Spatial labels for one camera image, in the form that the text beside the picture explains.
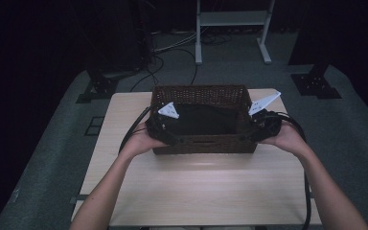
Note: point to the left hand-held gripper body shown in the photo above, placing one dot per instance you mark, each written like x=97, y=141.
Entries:
x=158, y=126

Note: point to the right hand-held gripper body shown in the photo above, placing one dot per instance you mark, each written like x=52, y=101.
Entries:
x=268, y=126

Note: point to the black cloth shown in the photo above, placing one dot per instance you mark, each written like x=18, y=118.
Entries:
x=204, y=119

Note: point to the brown wicker basket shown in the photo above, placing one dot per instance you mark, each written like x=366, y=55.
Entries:
x=204, y=94

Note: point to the person's left hand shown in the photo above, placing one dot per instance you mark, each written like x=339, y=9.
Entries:
x=140, y=142

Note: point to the person's right hand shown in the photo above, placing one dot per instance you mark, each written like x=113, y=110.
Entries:
x=290, y=142

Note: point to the black stand with square base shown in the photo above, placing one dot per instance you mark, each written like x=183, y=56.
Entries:
x=315, y=84

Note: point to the white metal stand frame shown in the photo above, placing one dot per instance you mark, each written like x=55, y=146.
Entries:
x=231, y=18

